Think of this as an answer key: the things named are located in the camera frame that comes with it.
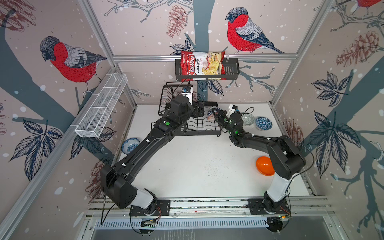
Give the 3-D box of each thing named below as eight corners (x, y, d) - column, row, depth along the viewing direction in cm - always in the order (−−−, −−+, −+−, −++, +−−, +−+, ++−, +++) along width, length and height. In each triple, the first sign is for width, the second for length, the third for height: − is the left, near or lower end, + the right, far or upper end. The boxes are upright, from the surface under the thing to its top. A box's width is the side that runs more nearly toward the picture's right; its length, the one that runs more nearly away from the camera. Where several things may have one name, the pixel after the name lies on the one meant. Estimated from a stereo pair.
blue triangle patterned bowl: (256, 132, 105) (259, 128, 101) (253, 120, 112) (255, 116, 108) (271, 132, 105) (274, 128, 101) (266, 120, 112) (269, 116, 108)
